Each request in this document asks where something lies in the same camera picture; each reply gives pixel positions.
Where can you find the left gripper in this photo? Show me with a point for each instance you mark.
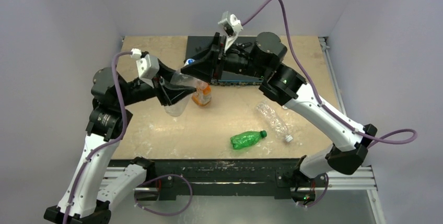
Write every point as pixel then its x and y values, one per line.
pixel 171 93

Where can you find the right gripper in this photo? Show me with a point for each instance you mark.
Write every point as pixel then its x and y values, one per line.
pixel 220 61

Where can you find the white blue bottle cap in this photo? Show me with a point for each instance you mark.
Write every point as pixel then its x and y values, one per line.
pixel 189 61

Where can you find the large clear plastic bottle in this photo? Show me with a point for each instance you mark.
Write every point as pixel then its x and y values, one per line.
pixel 185 80

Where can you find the orange label plastic bottle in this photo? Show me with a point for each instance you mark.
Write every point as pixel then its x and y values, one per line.
pixel 203 94

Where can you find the slim clear plastic bottle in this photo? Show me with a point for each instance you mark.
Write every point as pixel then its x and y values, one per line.
pixel 278 126

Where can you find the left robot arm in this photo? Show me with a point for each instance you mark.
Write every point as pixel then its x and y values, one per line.
pixel 84 201

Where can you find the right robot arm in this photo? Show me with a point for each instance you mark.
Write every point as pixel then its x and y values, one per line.
pixel 285 86

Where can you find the green plastic bottle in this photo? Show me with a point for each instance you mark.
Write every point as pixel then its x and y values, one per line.
pixel 247 139

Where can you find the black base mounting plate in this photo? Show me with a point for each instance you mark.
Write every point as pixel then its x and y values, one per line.
pixel 278 178

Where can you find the black network switch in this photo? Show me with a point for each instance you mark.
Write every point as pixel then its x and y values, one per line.
pixel 196 44

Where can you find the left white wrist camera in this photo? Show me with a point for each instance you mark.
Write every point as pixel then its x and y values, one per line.
pixel 147 65

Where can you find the black handled snips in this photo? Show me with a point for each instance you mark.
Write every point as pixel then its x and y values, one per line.
pixel 243 46

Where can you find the aluminium frame rail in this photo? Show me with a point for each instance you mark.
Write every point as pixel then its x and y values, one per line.
pixel 362 179

